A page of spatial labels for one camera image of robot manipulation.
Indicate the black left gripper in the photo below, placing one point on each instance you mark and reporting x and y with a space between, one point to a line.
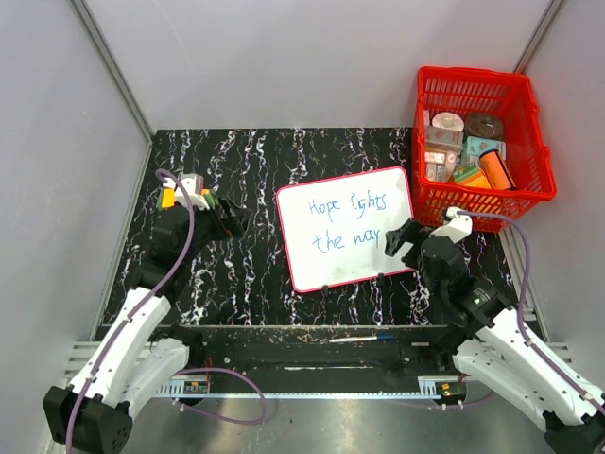
237 225

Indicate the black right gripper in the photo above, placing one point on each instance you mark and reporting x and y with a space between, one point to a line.
411 231

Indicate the pink framed whiteboard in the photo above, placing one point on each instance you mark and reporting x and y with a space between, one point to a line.
335 229

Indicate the white marker blue cap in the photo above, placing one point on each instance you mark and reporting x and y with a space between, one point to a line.
382 338

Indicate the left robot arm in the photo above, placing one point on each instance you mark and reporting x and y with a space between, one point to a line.
95 412

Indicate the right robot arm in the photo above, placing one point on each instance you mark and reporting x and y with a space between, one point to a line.
491 342

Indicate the orange sponge pack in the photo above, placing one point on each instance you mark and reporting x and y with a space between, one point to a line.
167 198

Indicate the pink snack box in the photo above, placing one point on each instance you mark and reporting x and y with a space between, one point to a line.
443 139

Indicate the orange cylinder can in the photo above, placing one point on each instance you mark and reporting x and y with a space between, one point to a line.
495 170

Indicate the teal small box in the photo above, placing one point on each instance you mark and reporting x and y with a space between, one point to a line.
475 146

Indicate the red plastic basket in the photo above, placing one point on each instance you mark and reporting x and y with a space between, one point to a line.
443 179

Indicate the pink round roll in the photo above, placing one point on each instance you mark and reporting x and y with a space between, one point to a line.
448 121

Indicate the brown round tin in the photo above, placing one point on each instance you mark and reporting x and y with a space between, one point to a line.
483 125

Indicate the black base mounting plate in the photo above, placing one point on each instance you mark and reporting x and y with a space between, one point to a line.
260 350

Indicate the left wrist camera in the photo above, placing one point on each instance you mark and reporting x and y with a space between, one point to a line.
191 186

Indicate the white cable duct rail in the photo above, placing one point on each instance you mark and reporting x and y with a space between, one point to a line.
330 385

